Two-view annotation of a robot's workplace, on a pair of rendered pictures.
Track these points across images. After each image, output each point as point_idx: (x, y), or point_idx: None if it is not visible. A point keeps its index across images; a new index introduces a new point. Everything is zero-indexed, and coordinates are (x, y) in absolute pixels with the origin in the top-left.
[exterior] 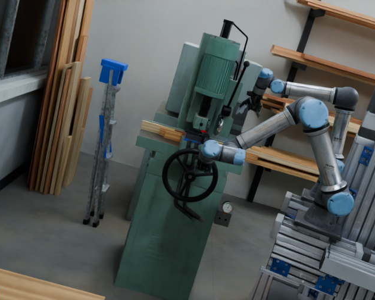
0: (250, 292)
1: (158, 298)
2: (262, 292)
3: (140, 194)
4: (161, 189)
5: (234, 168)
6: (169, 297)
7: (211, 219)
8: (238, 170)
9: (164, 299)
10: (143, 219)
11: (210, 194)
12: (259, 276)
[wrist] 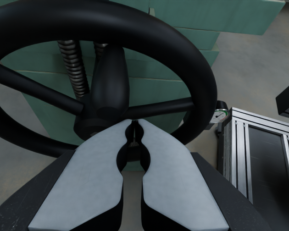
0: (232, 178)
1: (123, 173)
2: (245, 170)
3: (30, 107)
4: (66, 94)
5: (249, 19)
6: (134, 170)
7: (178, 118)
8: (262, 23)
9: (130, 173)
10: (64, 132)
11: (175, 88)
12: (235, 132)
